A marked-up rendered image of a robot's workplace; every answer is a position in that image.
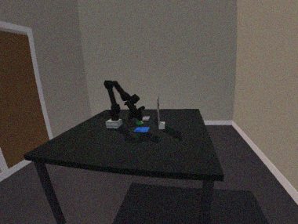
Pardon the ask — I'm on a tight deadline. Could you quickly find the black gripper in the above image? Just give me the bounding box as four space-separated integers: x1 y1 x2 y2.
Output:
128 105 145 121

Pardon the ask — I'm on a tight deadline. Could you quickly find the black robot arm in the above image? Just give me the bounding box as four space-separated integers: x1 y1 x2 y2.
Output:
104 81 140 121

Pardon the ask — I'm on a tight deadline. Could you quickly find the blue square mat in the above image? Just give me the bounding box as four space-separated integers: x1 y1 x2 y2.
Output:
134 127 150 132

